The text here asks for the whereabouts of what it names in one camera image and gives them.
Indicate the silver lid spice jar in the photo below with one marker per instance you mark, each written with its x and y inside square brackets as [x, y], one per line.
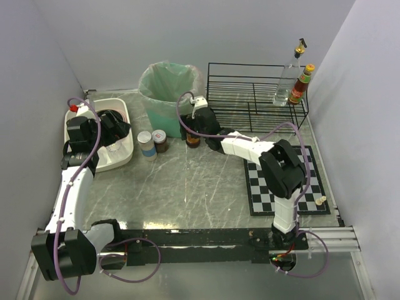
[159, 138]

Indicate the pink plate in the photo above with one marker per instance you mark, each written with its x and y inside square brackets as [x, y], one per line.
[123, 113]

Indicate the black small plate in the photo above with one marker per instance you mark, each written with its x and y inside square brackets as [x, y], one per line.
[110, 113]

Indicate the glass oil bottle gold spout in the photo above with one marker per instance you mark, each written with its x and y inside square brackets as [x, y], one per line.
[289, 76]

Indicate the green bin with pink bag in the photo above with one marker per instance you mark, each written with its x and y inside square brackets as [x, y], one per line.
[160, 87]

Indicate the brown sauce bottle yellow cap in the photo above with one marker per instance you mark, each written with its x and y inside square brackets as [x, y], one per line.
[297, 93]

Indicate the white jar blue label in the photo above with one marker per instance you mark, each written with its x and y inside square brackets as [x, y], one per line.
[147, 146]

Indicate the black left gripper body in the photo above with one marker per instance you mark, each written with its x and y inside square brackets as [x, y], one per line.
[115, 125]

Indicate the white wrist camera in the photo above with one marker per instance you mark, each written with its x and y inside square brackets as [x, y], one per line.
[80, 108]
[198, 102]

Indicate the white chess piece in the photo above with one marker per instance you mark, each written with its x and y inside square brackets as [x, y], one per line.
[320, 201]

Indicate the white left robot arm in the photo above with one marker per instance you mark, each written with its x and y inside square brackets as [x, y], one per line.
[63, 244]

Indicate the black wire dish rack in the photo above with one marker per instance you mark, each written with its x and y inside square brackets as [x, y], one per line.
[241, 95]

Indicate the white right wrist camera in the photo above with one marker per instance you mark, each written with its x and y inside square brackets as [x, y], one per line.
[198, 102]

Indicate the red lid sauce jar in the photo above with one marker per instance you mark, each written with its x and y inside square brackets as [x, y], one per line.
[192, 140]

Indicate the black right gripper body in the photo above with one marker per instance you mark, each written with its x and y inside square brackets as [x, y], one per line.
[194, 125]

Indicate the white plastic wash basin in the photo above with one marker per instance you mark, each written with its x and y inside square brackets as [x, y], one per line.
[100, 161]

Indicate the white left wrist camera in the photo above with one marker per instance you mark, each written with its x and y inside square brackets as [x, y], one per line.
[80, 108]

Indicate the black white chessboard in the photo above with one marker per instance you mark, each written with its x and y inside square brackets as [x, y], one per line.
[262, 201]

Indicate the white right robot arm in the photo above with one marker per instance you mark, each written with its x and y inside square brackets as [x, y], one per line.
[286, 177]

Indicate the clear wine glass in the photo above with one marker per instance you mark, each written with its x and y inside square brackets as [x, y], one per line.
[116, 151]

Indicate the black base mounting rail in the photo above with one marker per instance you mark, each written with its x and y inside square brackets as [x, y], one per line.
[149, 246]

